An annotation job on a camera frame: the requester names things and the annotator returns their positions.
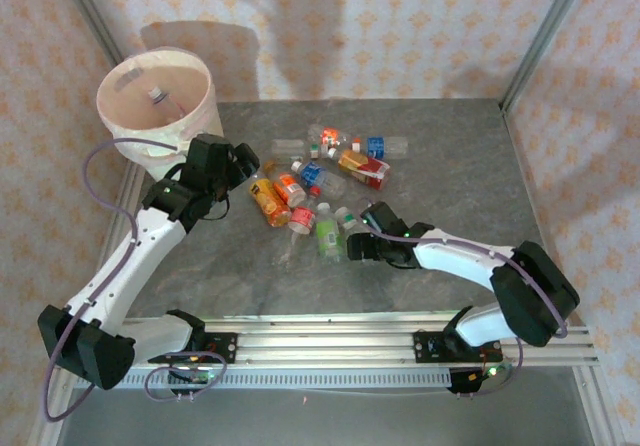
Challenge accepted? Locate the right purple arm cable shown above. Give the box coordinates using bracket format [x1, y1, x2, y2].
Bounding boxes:
[369, 200, 569, 397]

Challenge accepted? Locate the orange label bottle brown cap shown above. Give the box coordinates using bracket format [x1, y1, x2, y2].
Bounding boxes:
[263, 160, 309, 206]

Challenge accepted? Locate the blue label bottle white cap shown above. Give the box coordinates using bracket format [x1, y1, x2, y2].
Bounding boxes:
[291, 159, 348, 198]

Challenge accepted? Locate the orange juice bottle yellow label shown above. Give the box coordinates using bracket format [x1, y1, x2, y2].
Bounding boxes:
[248, 175, 293, 229]

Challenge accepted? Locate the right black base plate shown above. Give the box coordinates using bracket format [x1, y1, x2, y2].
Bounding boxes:
[413, 330, 504, 366]

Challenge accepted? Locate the blue label clear bottle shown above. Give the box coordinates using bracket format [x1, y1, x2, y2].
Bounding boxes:
[360, 135, 410, 160]

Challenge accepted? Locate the green label bottle white cap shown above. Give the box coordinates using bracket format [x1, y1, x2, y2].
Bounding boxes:
[314, 201, 346, 262]

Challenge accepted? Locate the crushed clear plastic bottle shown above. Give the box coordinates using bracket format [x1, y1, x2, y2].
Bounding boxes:
[271, 138, 307, 163]

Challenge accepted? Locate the pink bin liner bag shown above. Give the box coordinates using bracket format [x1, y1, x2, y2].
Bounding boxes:
[95, 49, 217, 157]

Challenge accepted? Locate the right aluminium side rail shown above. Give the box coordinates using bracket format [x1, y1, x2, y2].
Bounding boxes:
[499, 99, 626, 446]

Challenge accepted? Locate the left aluminium corner post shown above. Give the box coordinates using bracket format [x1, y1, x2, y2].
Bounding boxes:
[52, 0, 124, 60]

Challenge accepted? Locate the clear bottle green white cap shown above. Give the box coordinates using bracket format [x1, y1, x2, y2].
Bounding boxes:
[335, 206, 369, 240]

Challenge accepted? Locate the aluminium front rail frame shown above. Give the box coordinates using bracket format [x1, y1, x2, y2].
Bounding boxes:
[52, 313, 600, 370]

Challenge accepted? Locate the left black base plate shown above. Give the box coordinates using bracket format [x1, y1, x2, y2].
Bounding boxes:
[199, 332, 239, 366]

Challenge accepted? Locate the aluminium side rail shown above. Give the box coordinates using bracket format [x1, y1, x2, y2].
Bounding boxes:
[499, 99, 626, 446]
[27, 160, 151, 446]

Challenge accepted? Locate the slotted grey cable duct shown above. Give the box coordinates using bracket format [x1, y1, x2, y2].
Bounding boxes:
[119, 369, 454, 391]

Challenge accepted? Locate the aluminium corner post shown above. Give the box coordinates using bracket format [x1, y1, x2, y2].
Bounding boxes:
[498, 0, 596, 113]
[52, 0, 124, 60]

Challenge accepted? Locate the red label bottle red cap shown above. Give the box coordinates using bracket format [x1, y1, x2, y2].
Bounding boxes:
[273, 185, 324, 267]

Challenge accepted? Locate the right aluminium corner post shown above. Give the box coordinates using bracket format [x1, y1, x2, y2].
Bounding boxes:
[498, 0, 596, 113]

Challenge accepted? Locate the left aluminium side rail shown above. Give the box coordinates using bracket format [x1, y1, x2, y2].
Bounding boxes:
[27, 160, 151, 446]

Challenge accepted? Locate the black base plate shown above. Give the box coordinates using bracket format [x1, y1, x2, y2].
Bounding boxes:
[199, 332, 239, 366]
[413, 330, 504, 366]

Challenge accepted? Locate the clear bottle purple cap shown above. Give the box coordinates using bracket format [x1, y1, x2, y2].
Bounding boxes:
[148, 87, 189, 117]

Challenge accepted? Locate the white plastic bin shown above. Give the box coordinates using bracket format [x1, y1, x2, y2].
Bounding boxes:
[95, 49, 225, 182]

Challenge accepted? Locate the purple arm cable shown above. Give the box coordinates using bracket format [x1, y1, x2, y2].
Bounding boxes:
[43, 138, 229, 423]
[369, 200, 569, 397]

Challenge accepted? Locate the small circuit board green LED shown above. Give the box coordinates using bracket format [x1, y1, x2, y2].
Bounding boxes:
[449, 363, 516, 396]
[167, 363, 217, 385]

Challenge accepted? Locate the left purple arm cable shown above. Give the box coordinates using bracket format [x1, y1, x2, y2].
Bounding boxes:
[43, 138, 229, 423]

